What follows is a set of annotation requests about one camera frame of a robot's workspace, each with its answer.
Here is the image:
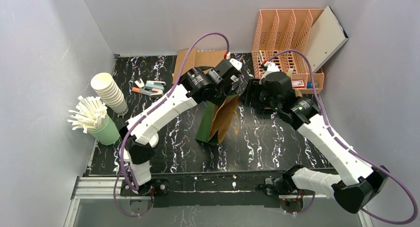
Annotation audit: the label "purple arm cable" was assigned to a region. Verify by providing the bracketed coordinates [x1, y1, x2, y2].
[262, 49, 419, 226]
[113, 32, 230, 218]

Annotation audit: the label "white cup lid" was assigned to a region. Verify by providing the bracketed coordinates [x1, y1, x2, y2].
[148, 133, 159, 148]

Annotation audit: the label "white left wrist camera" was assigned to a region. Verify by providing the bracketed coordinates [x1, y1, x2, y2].
[229, 58, 243, 77]

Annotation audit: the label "teal and orange stapler tools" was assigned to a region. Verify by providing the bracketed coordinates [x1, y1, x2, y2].
[131, 79, 166, 98]

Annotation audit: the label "grey blue small bottle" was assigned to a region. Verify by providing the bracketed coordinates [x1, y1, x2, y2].
[307, 81, 318, 89]

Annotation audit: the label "brown pulp cup carrier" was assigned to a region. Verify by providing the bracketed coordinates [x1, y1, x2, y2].
[294, 89, 303, 98]

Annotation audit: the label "stack of white paper cups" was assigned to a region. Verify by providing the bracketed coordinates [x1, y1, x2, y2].
[90, 72, 128, 115]

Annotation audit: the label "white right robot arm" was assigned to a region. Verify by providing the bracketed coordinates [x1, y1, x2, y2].
[243, 72, 388, 214]

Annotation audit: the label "green cup of white straws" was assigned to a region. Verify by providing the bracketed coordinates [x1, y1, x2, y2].
[67, 96, 120, 145]

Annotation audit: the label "green kraft paper bag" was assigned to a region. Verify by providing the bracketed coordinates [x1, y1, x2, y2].
[195, 95, 239, 144]

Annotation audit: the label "stack of flat paper bags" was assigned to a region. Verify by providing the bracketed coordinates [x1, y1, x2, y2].
[172, 49, 226, 84]

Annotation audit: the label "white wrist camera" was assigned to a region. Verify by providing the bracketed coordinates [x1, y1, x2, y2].
[261, 62, 280, 79]
[229, 58, 243, 77]

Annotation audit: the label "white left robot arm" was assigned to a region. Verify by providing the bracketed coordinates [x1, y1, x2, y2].
[120, 58, 243, 190]

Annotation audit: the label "white board leaning on wall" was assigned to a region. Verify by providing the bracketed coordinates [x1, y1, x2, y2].
[305, 6, 349, 73]

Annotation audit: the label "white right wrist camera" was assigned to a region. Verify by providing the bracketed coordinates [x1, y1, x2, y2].
[261, 62, 280, 79]

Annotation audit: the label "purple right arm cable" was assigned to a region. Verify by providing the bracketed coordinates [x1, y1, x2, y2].
[262, 49, 419, 226]

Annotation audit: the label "red and white small box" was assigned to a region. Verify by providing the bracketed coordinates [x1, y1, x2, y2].
[292, 80, 306, 89]

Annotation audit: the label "orange plastic file organizer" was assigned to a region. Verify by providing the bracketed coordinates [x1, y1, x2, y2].
[252, 8, 325, 95]

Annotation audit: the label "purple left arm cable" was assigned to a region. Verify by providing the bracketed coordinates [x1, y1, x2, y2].
[113, 32, 230, 218]

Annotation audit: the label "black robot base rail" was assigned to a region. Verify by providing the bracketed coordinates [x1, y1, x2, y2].
[118, 170, 299, 208]

